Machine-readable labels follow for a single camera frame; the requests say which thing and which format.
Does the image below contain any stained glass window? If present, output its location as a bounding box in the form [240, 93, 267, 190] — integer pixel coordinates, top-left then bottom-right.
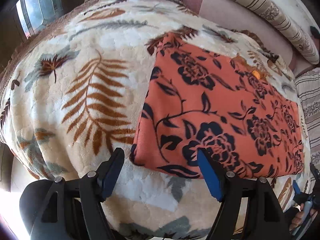
[16, 0, 63, 38]

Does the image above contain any cream leaf-pattern fleece blanket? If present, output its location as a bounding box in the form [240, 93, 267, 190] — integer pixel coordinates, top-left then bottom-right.
[1, 0, 313, 239]

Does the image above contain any black clothes pile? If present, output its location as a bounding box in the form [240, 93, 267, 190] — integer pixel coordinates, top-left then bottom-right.
[310, 26, 320, 40]

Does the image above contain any person's right hand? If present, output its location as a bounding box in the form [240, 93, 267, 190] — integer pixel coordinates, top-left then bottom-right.
[289, 203, 318, 231]

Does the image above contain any orange floral blouse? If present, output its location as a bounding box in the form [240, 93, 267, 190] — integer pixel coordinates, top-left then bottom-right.
[130, 33, 304, 179]

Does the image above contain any striped floral quilt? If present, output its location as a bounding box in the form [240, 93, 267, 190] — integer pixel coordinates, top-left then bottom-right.
[295, 67, 320, 170]

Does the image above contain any striped floral pillow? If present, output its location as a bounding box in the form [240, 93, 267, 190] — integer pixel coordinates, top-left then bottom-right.
[232, 0, 319, 65]

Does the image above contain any pink bolster cushion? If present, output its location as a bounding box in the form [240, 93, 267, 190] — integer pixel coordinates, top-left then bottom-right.
[181, 0, 314, 77]

